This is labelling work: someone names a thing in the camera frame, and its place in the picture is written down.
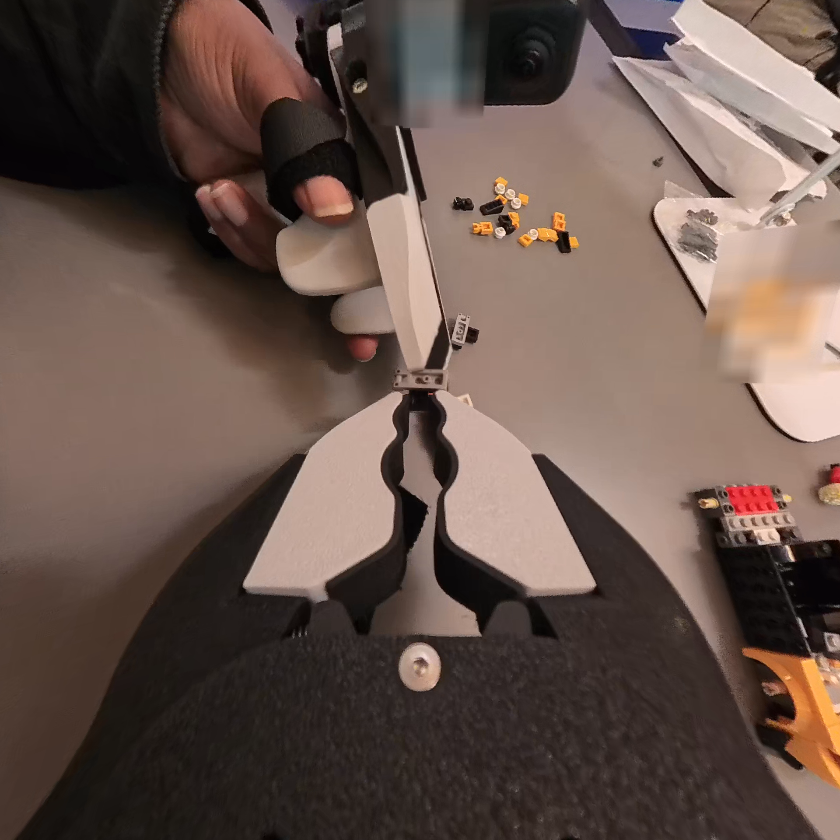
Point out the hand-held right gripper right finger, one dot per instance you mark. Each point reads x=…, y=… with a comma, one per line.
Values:
x=512, y=512

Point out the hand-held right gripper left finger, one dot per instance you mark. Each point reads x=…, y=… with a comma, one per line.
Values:
x=328, y=512

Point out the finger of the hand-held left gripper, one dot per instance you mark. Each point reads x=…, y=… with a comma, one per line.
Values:
x=441, y=334
x=400, y=275

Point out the small black lego piece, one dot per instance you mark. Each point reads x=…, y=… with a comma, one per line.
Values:
x=420, y=400

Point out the pile of small lego pieces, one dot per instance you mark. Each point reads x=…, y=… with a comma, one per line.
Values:
x=518, y=216

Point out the person's left forearm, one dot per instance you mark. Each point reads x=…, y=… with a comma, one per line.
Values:
x=79, y=85

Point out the black angled lego piece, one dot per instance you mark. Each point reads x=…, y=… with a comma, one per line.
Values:
x=463, y=329

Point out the pile of black lego parts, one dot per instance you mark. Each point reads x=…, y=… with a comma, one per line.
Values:
x=699, y=236

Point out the orange black lego car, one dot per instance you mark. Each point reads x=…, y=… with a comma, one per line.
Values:
x=761, y=590

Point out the red and tan lego figure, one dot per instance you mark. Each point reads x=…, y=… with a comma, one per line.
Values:
x=832, y=489

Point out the person's left hand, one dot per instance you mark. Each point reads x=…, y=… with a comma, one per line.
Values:
x=223, y=98

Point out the white paper bag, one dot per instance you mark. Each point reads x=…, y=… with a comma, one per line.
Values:
x=709, y=124
x=754, y=72

